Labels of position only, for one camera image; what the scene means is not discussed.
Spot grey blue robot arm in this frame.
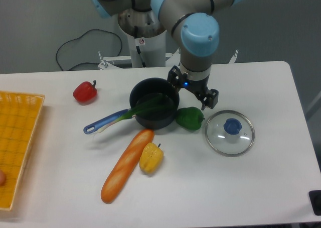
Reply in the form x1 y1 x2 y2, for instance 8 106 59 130
92 0 243 108

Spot black cable on floor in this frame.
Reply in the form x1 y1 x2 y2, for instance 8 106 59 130
55 29 123 72

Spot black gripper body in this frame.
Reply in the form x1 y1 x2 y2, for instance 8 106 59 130
175 67 209 95

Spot dark blue saucepan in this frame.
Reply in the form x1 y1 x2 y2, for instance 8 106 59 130
83 77 180 135

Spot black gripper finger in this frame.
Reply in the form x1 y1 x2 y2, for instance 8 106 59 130
167 65 181 90
197 89 219 110

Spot glass pot lid blue knob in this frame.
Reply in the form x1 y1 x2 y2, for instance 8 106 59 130
205 109 256 158

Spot yellow bell pepper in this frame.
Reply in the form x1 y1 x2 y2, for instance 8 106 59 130
139 143 164 175

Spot orange baguette bread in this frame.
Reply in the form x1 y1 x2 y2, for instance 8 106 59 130
100 129 154 204

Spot red bell pepper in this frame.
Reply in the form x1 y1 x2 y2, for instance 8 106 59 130
73 80 98 103

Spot green bell pepper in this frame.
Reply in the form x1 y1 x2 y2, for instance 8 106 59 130
176 107 204 131

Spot black device at table corner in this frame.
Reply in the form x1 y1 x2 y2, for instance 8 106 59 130
308 190 321 216

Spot yellow woven basket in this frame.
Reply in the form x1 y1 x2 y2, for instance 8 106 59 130
1 91 45 211

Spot green spring onion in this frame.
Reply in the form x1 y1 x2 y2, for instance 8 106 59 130
94 93 176 133

